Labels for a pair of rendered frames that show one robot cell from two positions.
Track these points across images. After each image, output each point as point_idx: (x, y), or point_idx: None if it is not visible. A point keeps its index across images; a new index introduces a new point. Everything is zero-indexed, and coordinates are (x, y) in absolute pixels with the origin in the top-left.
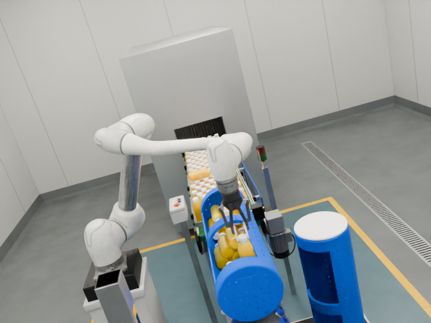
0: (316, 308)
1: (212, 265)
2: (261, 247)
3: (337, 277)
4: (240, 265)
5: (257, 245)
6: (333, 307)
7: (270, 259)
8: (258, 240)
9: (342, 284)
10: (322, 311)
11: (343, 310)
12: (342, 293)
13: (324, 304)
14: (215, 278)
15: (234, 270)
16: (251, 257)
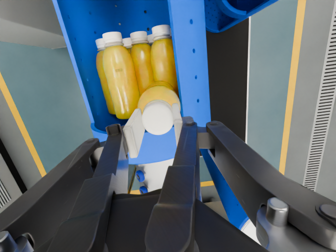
0: (218, 2)
1: (68, 39)
2: (197, 58)
3: (272, 1)
4: (144, 160)
5: (188, 55)
6: (236, 14)
7: (207, 93)
8: (193, 10)
9: (268, 4)
10: (222, 9)
11: (245, 17)
12: (259, 9)
13: (230, 7)
14: (84, 59)
15: (131, 164)
16: (170, 134)
